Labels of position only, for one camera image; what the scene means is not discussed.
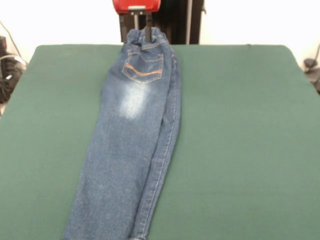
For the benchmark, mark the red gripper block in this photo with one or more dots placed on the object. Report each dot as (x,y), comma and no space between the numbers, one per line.
(136,4)

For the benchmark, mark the blue denim jeans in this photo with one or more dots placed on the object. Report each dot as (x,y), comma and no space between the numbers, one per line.
(125,150)

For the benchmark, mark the dark stand base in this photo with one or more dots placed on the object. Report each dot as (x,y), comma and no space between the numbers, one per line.
(7,75)
(312,75)

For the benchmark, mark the dark green table cloth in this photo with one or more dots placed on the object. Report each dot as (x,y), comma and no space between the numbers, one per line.
(237,125)

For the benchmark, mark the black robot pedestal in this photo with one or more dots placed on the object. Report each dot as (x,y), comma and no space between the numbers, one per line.
(175,22)

